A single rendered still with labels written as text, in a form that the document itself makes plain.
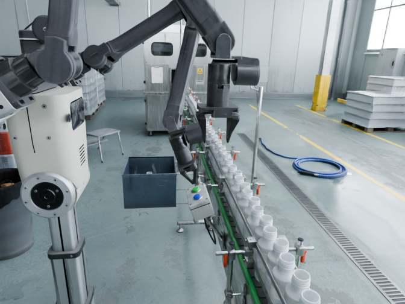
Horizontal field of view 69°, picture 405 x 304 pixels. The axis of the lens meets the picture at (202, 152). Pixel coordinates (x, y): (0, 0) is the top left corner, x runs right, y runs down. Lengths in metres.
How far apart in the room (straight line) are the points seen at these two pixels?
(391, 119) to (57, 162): 7.60
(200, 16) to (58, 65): 0.33
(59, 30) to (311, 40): 12.12
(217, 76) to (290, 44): 11.59
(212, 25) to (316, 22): 12.06
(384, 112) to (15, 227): 7.23
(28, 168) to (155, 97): 4.99
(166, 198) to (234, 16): 10.30
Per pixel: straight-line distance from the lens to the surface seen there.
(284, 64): 12.26
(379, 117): 7.86
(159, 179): 1.74
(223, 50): 0.72
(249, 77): 0.76
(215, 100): 0.74
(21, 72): 0.78
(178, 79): 1.09
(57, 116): 0.93
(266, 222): 0.89
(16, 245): 2.90
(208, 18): 0.73
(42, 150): 0.97
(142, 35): 1.16
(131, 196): 1.80
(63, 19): 0.75
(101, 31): 11.56
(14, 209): 2.74
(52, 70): 0.74
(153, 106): 5.92
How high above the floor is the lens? 1.62
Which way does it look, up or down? 18 degrees down
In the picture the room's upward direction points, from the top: 2 degrees clockwise
